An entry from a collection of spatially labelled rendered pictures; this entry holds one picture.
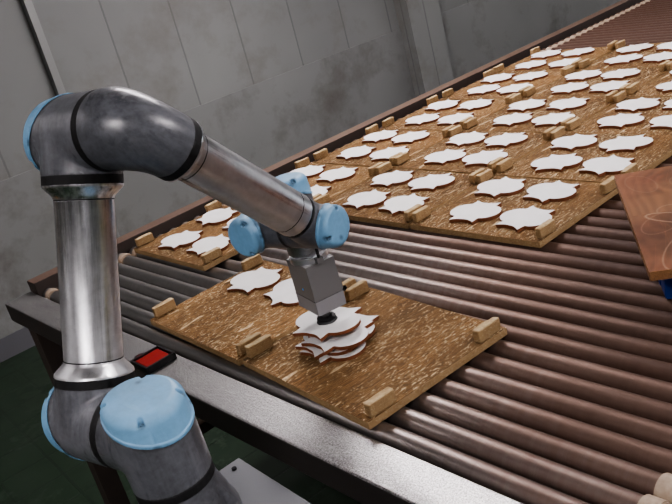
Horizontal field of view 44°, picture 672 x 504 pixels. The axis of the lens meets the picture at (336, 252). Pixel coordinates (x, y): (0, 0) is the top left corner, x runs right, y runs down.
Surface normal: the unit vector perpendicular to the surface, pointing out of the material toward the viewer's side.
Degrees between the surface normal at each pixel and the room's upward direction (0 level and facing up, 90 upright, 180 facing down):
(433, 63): 90
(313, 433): 0
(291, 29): 90
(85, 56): 90
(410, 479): 0
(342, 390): 0
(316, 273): 90
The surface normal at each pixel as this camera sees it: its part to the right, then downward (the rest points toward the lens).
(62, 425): -0.63, 0.08
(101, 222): 0.76, 0.02
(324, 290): 0.49, 0.20
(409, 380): -0.25, -0.90
